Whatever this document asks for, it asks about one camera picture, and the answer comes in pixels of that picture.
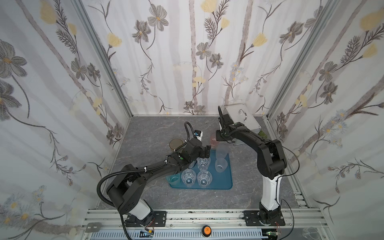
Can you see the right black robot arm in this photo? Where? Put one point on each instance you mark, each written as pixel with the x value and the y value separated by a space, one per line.
pixel 271 163

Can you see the green small object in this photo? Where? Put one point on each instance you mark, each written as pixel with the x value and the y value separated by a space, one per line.
pixel 262 134

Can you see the pink plastic cup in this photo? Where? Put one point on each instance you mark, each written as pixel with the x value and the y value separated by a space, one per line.
pixel 213 141

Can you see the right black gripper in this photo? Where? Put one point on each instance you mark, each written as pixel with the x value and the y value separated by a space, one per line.
pixel 223 128

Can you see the clear faceted glass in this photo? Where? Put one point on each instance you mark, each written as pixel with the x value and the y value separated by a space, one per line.
pixel 203 164
pixel 204 178
pixel 188 177

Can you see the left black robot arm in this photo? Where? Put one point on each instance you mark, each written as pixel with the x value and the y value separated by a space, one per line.
pixel 123 190

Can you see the teal plastic tray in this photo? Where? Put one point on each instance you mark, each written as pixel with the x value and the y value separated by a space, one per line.
pixel 221 181

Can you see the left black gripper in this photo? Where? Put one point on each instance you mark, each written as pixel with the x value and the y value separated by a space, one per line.
pixel 203 151

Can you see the frosted clear cup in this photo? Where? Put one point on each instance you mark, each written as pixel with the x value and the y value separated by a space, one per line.
pixel 221 165

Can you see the silver aluminium case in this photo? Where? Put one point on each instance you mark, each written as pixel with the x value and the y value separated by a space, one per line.
pixel 239 113

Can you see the aluminium mounting rail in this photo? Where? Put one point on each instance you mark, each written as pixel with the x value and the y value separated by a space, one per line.
pixel 237 224

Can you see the yellow plastic tumbler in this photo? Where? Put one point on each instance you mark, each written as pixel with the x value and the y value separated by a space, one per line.
pixel 175 143

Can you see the orange emergency button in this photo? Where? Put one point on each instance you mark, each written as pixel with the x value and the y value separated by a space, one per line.
pixel 206 231

